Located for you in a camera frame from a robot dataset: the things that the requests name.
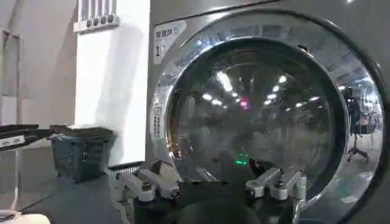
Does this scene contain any white rounded robot shell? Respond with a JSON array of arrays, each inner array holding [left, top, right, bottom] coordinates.
[[0, 209, 52, 224]]

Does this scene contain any black flat bar with label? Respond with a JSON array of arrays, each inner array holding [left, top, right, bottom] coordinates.
[[0, 123, 54, 152]]

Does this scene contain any white numbered dryer label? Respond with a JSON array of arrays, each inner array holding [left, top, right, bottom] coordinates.
[[152, 19, 188, 66]]

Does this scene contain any grey-green plastic laundry basket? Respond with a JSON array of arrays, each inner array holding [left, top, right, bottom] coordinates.
[[49, 133, 117, 184]]

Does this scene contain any small white door sticker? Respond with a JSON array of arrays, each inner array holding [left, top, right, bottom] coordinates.
[[151, 104, 167, 141]]

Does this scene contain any pale grey upright frame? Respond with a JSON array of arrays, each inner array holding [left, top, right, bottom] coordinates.
[[0, 29, 24, 125]]

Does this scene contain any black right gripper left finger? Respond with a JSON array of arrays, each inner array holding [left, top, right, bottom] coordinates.
[[105, 159, 181, 203]]

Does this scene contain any black ribbed grille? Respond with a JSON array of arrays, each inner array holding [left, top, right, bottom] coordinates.
[[107, 161, 144, 177]]

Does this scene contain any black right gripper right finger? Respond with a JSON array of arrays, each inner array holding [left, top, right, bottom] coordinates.
[[245, 158, 308, 201]]

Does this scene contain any grey dryer machine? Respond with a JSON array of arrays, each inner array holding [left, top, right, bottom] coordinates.
[[145, 0, 390, 224]]

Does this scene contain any white bracket with dark knobs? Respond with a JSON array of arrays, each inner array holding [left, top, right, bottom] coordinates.
[[73, 0, 121, 33]]

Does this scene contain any round glass dryer door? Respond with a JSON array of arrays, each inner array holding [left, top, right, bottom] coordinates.
[[150, 9, 390, 224]]

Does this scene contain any dark clothes pile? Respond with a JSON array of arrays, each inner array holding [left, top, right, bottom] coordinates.
[[48, 124, 115, 139]]

